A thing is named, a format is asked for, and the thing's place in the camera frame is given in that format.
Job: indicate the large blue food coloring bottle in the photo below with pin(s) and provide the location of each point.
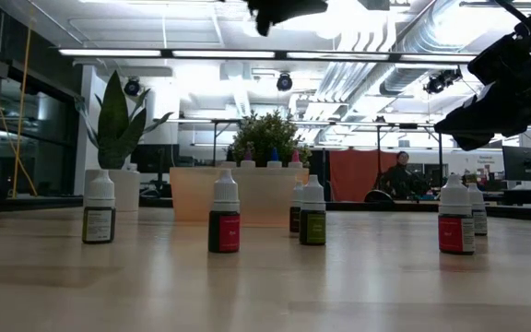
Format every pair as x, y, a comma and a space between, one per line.
274, 163

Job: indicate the black ceiling spotlight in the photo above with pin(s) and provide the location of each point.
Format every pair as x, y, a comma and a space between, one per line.
132, 86
285, 82

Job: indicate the orange partition screen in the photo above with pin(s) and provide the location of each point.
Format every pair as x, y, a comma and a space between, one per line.
353, 175

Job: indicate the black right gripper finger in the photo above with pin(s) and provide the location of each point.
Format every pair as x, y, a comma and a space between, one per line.
496, 124
477, 110

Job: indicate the small red label dropper bottle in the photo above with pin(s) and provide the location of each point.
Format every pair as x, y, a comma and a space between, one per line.
224, 230
454, 230

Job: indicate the long linear ceiling light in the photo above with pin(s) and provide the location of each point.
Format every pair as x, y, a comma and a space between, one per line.
224, 54

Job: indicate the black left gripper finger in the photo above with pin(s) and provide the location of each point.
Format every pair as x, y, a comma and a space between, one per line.
288, 7

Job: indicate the large pink food coloring bottle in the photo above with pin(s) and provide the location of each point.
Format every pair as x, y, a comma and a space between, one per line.
295, 163

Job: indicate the black screen panel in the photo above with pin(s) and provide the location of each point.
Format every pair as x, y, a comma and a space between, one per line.
155, 159

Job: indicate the bushy green potted plant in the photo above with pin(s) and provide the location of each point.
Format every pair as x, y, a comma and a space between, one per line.
270, 133

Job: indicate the small green label dropper bottle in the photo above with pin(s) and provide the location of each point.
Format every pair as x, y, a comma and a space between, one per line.
312, 226

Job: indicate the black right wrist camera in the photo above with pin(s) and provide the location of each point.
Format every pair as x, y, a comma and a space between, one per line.
500, 57

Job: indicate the green snake plant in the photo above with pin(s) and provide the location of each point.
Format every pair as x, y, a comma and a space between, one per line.
113, 129

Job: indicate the white round plant pot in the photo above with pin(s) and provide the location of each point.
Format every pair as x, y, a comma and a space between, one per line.
129, 191

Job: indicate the orange translucent plastic tray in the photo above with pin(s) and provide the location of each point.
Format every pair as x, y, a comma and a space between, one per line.
265, 203

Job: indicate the small black label dropper bottle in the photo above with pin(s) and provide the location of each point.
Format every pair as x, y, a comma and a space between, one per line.
294, 216

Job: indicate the black computer monitor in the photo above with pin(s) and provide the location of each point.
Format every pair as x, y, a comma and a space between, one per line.
523, 163

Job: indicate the black aluminium rig frame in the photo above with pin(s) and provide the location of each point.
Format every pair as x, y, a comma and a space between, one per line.
155, 202

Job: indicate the silver ventilation duct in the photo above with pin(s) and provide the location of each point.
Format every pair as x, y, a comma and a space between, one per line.
431, 32

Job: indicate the black track light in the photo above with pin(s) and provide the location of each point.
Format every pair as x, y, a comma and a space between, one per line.
440, 80

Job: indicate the person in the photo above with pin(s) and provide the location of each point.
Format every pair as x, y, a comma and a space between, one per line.
399, 177

